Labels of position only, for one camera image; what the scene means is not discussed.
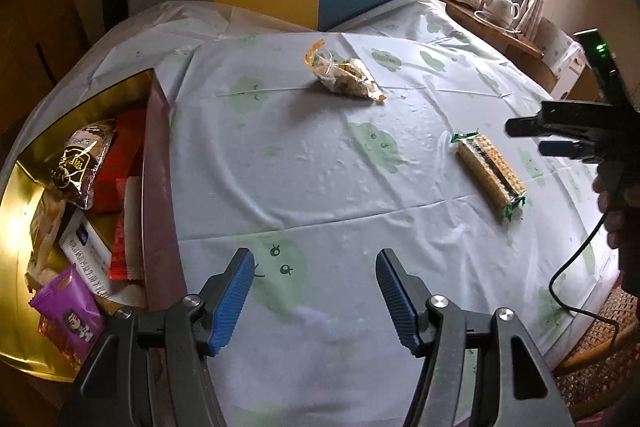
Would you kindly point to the clear white snack packet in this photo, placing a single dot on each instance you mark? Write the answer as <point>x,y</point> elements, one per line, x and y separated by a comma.
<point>42,278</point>

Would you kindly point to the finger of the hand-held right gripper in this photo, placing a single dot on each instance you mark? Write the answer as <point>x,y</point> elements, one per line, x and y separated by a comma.
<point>565,149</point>
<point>560,122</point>

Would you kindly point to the green wafer packet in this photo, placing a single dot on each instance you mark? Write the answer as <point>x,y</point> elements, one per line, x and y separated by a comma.
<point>490,169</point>

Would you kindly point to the white packet with blue label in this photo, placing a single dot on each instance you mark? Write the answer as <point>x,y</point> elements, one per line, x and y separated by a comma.
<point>82,252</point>

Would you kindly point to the white printed tablecloth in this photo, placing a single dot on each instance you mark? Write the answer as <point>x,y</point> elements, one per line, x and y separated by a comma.
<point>310,167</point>

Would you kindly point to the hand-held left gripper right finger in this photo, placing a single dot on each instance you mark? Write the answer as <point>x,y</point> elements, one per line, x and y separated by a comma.
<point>397,302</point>

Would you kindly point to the clear bag of snacks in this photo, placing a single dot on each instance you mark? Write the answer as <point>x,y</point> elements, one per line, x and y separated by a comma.
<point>342,77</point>

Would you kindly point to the orange snack packet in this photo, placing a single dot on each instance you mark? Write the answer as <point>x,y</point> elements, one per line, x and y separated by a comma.
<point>50,338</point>

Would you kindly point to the beige snack packet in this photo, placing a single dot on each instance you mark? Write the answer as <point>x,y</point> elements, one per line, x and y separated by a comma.
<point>47,227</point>

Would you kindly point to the red patterned snack packet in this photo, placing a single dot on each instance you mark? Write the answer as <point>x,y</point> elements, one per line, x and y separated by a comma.
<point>120,247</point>

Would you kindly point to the brown snack packet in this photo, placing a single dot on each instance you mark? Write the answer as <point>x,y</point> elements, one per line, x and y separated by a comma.
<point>82,157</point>

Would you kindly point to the white teapot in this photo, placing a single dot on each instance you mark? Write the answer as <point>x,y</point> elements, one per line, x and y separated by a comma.
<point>502,6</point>

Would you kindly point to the wooden cabinet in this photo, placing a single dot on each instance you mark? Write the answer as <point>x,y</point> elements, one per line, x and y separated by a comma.
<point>35,17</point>

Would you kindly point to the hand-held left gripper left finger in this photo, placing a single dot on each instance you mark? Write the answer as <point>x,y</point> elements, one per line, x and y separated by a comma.
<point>232,302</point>

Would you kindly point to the plain red snack box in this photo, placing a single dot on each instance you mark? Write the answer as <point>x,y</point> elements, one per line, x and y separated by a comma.
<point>120,157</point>

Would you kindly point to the wicker chair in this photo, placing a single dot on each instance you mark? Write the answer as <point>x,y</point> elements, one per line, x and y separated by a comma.
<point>605,352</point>

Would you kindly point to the person's right hand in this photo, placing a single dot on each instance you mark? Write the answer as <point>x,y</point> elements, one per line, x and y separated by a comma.
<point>615,217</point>

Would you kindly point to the purple snack packet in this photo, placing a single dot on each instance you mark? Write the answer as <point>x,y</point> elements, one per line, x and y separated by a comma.
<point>70,317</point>

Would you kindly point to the gold gift box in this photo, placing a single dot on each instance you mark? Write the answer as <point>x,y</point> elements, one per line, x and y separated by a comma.
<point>20,187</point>

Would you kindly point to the wooden side table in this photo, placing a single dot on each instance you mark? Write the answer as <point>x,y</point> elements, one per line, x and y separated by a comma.
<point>520,42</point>

